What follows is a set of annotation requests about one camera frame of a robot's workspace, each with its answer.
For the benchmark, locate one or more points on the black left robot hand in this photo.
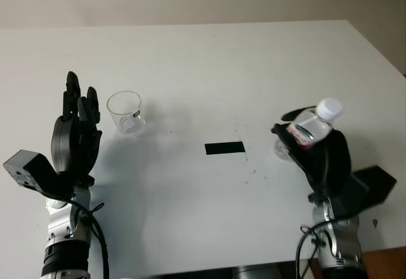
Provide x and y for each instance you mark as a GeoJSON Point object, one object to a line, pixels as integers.
{"type": "Point", "coordinates": [61, 146]}

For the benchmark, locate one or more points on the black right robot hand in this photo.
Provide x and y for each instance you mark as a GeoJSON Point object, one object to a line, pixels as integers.
{"type": "Point", "coordinates": [336, 161]}

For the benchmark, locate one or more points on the clear water bottle red label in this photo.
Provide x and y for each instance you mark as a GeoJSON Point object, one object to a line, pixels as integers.
{"type": "Point", "coordinates": [317, 127]}

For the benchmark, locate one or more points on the clear glass cup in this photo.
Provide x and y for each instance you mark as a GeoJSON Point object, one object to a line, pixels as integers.
{"type": "Point", "coordinates": [125, 114]}

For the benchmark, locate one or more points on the black tape strip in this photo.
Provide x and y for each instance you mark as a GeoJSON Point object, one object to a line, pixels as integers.
{"type": "Point", "coordinates": [225, 148]}

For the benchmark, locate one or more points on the dark robot torso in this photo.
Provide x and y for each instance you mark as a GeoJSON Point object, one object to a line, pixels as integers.
{"type": "Point", "coordinates": [247, 271]}

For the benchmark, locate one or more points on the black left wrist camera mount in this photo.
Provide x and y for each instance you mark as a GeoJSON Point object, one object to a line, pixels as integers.
{"type": "Point", "coordinates": [33, 168]}

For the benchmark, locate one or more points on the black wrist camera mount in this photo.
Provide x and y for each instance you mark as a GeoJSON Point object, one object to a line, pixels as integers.
{"type": "Point", "coordinates": [371, 184]}
{"type": "Point", "coordinates": [33, 168]}

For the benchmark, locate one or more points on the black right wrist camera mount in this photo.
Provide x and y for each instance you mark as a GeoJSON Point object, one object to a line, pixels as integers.
{"type": "Point", "coordinates": [371, 184]}

